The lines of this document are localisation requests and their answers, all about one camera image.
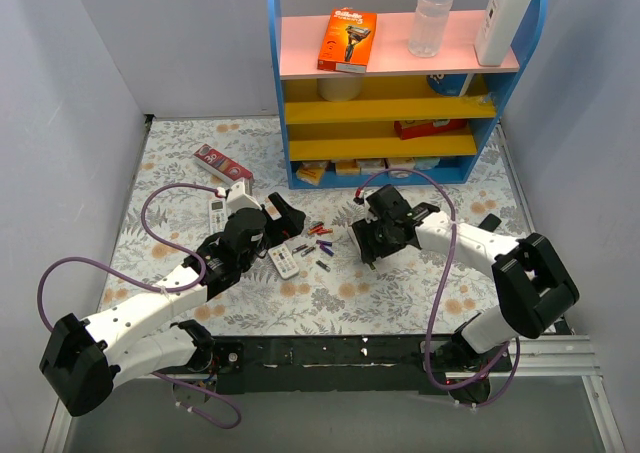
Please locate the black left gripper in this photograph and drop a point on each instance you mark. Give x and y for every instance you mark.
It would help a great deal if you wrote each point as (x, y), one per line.
(273, 214)

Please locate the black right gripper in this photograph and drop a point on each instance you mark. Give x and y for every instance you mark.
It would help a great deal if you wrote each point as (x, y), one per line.
(369, 238)

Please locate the black slim remote control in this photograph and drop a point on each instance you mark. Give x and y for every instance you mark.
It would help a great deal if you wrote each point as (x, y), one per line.
(490, 223)

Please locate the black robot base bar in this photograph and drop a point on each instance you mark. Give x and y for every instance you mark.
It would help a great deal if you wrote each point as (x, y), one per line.
(352, 363)

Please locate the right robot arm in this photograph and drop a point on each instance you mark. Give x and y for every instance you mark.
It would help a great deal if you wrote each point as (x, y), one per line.
(534, 289)

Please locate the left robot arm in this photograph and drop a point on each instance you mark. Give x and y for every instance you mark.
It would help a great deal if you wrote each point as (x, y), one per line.
(85, 359)

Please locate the small white remote control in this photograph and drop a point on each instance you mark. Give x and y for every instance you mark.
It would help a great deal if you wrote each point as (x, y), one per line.
(283, 261)

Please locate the large white remote control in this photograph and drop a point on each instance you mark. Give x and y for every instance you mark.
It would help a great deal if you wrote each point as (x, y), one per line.
(217, 213)

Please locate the grey black battery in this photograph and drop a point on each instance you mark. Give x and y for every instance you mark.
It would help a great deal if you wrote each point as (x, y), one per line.
(308, 250)

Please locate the blue purple battery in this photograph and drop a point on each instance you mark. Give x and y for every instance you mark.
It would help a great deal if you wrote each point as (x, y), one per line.
(326, 250)

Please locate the yellow sponge pack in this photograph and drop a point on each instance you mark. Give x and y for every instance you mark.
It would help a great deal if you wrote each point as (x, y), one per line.
(312, 172)

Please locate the red snack box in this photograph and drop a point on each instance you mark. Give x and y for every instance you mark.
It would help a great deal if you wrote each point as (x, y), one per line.
(411, 129)

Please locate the red white toothpaste box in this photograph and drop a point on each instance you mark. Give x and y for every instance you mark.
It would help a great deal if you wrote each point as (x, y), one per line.
(222, 167)

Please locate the blue yellow wooden shelf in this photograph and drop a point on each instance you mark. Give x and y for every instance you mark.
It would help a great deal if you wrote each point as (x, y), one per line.
(394, 88)

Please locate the blue paper cup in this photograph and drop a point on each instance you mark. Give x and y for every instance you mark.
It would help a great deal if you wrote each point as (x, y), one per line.
(453, 85)

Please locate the orange razor box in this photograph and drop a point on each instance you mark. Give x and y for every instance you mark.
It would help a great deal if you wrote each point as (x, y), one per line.
(347, 43)

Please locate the clear plastic bottle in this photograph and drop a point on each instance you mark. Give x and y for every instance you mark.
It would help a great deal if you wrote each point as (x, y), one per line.
(428, 27)

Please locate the white plastic bottle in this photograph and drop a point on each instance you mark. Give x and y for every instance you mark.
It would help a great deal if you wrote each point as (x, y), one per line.
(498, 27)

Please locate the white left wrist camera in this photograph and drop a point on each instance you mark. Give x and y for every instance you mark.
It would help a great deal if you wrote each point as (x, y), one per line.
(236, 197)

